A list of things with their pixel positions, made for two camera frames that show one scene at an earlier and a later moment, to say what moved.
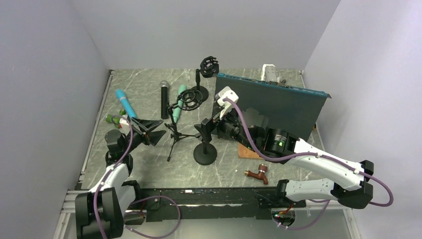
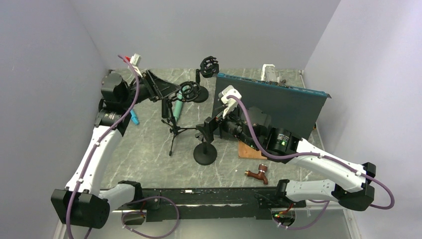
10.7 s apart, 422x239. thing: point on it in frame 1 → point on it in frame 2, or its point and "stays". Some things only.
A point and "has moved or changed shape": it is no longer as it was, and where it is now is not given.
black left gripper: [154, 137] → [157, 88]
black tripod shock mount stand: [189, 99] has moved or changed shape
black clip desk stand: [204, 154] stays
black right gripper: [216, 122] stays
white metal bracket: [268, 73] stays
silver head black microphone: [164, 85] stays
